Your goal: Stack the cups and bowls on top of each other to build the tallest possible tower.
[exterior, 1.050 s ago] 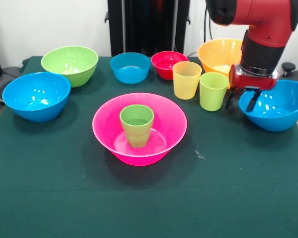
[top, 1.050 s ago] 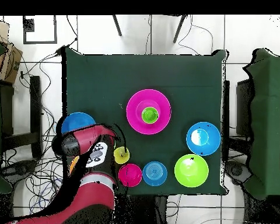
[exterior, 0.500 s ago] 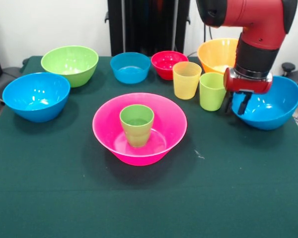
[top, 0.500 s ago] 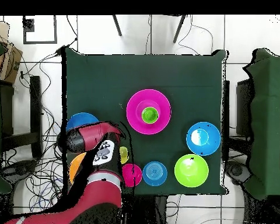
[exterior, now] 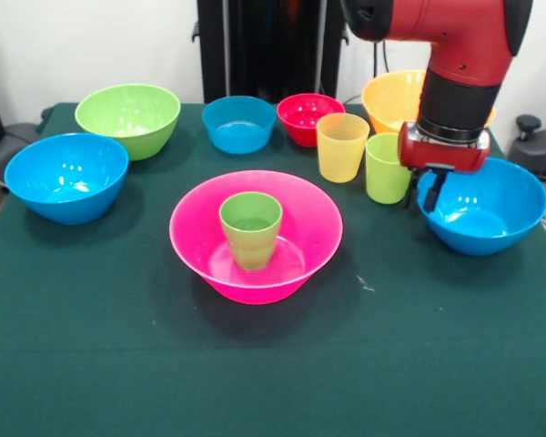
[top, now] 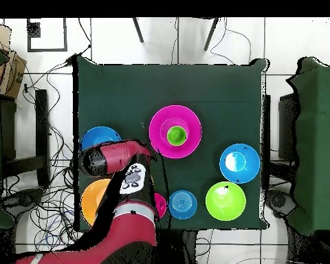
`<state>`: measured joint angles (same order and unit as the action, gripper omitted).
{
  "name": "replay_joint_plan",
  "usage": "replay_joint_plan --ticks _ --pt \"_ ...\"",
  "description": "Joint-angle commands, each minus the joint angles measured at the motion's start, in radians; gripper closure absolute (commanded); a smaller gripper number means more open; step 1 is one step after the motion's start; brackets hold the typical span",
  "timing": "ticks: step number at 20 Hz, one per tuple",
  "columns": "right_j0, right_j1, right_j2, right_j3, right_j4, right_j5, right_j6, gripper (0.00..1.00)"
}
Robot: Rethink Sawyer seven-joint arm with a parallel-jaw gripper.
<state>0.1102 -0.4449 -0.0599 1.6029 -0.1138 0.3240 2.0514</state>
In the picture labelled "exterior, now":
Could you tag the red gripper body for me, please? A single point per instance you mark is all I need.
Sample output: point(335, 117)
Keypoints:
point(441, 155)

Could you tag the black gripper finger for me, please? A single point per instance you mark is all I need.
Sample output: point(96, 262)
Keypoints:
point(412, 191)
point(431, 196)

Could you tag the large blue plastic bowl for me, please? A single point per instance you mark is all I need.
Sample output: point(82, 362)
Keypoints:
point(50, 191)
point(482, 236)

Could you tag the stepped green plastic cup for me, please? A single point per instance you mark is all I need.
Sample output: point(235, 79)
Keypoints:
point(250, 246)

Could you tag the pink plastic bowl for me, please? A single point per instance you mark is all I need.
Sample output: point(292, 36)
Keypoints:
point(195, 246)

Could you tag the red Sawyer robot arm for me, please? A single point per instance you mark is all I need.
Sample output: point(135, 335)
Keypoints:
point(455, 27)

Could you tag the light green plastic cup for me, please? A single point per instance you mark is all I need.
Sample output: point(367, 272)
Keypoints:
point(384, 182)

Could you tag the orange plastic bowl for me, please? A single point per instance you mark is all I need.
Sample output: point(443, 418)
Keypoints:
point(391, 100)

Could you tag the yellow plastic cup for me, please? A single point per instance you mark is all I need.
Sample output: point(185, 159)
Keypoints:
point(341, 159)

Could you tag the black knob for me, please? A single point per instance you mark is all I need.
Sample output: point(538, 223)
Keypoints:
point(528, 124)

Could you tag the red plastic bowl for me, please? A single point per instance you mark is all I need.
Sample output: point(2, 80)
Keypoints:
point(300, 132)

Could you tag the small blue plastic bowl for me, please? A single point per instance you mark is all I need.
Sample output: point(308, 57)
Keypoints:
point(236, 141)

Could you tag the dark green table cloth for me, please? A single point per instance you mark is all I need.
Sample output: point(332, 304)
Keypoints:
point(300, 364)

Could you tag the green plastic bowl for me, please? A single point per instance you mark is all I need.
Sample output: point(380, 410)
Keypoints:
point(118, 104)

